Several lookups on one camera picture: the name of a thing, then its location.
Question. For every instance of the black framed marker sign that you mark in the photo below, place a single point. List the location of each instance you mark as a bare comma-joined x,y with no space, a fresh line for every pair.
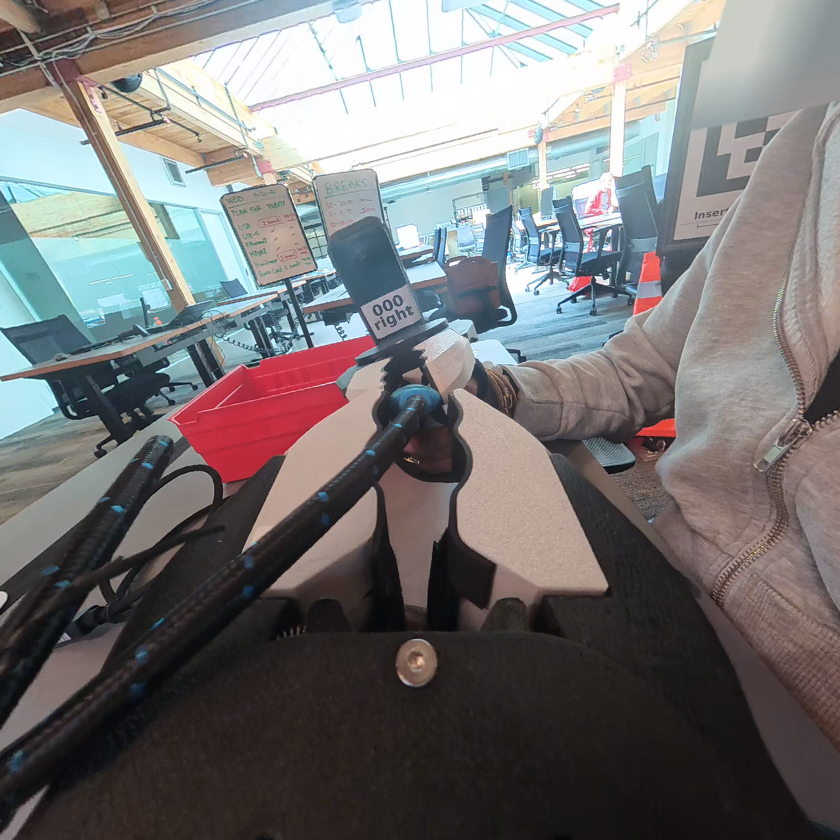
728,164

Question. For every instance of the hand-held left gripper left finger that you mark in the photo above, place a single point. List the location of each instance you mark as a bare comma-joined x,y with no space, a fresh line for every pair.
315,453

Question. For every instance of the red plastic bin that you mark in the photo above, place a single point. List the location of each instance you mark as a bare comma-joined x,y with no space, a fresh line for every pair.
262,420

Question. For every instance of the black office chair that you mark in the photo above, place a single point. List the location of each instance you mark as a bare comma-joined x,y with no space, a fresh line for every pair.
39,348
577,243

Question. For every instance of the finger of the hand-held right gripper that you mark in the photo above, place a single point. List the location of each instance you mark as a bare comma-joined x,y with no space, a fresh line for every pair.
361,387
449,364

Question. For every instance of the wooden office desk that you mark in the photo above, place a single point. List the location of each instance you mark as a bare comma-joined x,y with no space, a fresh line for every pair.
131,341
426,275

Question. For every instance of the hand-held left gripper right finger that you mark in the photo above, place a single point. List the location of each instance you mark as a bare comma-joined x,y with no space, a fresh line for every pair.
525,525

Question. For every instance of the person's right forearm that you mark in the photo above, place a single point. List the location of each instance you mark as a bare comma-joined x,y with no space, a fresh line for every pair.
590,394

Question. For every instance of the handwritten whiteboard on stand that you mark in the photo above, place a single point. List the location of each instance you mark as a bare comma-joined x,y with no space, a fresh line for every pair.
269,236
348,197

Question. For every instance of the orange traffic cone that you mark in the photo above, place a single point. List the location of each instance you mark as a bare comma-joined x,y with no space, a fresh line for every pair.
648,289

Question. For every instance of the brown office chair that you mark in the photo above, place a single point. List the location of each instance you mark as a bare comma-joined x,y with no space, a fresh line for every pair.
476,289

